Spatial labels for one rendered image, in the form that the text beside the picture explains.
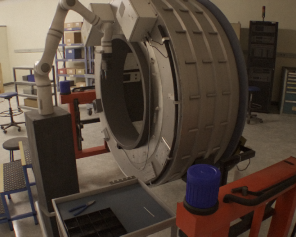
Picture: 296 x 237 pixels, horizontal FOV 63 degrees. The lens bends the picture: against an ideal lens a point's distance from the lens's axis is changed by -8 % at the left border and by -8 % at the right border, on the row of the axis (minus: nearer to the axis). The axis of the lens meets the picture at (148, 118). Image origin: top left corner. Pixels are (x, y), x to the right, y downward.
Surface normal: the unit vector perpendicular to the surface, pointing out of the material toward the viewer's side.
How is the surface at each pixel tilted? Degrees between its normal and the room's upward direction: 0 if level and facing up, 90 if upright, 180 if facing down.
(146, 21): 133
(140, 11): 42
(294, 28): 90
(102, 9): 55
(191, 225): 90
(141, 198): 0
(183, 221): 90
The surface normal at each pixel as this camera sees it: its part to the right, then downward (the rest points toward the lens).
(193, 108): 0.49, 0.20
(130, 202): 0.00, -0.96
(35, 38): -0.36, 0.28
